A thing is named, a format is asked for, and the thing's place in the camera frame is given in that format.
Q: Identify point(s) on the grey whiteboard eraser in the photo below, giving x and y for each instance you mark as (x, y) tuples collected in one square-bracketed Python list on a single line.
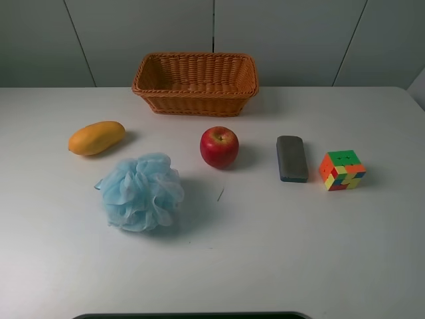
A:
[(292, 161)]

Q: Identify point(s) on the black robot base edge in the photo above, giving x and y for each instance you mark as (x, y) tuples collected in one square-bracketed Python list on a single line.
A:
[(201, 315)]

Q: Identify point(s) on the orange wicker basket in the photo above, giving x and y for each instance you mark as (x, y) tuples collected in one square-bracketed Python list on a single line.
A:
[(197, 84)]

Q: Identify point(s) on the multicoloured puzzle cube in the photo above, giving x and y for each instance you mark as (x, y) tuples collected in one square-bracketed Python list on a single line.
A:
[(341, 170)]

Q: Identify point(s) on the red apple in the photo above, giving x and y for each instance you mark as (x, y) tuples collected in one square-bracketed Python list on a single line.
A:
[(219, 147)]

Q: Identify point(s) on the blue mesh bath loofah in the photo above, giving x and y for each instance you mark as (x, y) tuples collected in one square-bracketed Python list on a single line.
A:
[(141, 194)]

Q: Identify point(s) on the yellow mango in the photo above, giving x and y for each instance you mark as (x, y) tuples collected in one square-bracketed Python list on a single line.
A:
[(96, 138)]

